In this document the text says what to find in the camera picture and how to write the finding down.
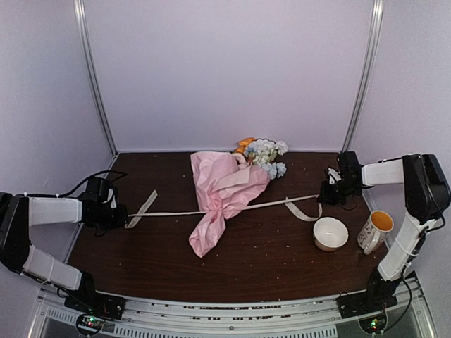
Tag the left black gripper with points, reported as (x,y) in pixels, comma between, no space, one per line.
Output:
(120,219)

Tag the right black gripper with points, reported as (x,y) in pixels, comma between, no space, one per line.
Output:
(327,196)

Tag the cream printed ribbon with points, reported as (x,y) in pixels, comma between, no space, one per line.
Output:
(135,218)

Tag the blue hydrangea flower stem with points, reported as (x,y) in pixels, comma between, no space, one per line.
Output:
(274,170)

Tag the white flower stem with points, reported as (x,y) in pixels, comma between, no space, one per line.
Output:
(258,159)

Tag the orange flower stem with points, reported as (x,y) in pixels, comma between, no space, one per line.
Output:
(242,145)

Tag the pink wrapping paper sheet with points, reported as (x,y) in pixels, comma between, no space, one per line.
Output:
(220,181)

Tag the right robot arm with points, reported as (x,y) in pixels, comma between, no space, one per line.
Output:
(426,197)

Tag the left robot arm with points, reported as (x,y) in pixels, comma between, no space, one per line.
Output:
(96,207)

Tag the round white bowl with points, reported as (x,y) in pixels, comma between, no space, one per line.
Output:
(330,234)

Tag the white mug yellow inside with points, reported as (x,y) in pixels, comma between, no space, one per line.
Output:
(374,231)

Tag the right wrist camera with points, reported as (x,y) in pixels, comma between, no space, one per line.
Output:
(332,176)

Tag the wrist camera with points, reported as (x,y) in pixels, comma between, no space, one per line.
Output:
(332,176)
(111,199)

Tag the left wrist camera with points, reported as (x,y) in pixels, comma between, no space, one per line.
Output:
(111,199)

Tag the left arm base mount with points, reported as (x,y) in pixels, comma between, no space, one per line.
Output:
(104,306)

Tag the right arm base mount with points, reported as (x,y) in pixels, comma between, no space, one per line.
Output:
(360,303)

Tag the right aluminium frame post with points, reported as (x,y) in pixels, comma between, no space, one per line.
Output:
(367,67)

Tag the aluminium frame post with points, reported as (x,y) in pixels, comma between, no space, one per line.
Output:
(367,67)
(80,16)

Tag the aluminium front rail base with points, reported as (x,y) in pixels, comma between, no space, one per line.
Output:
(315,317)

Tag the left aluminium frame post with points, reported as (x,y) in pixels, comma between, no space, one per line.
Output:
(80,16)

